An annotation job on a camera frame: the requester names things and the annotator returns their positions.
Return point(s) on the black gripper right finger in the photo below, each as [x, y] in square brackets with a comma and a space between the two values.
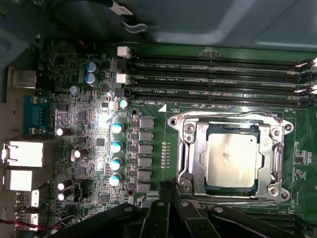
[190, 220]

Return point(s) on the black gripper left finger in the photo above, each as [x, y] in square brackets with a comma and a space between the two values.
[156, 218]

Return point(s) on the metal locking lever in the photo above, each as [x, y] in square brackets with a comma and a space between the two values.
[235, 201]
[223, 115]

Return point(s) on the silver CPU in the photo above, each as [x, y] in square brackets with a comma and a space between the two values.
[230, 161]

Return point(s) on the metal socket cover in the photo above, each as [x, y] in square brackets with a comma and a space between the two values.
[265, 163]

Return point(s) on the CPU socket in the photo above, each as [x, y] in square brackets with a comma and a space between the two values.
[282, 124]

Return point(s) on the silver USB port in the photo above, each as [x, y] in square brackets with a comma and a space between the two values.
[19, 180]
[32, 198]

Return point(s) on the silver network port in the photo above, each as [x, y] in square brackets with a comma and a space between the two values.
[22, 153]

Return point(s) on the green motherboard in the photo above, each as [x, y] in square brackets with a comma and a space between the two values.
[304, 124]

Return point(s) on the blue rear port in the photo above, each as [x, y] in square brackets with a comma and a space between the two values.
[36, 115]

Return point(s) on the open PC case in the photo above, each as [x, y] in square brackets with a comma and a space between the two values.
[223, 19]

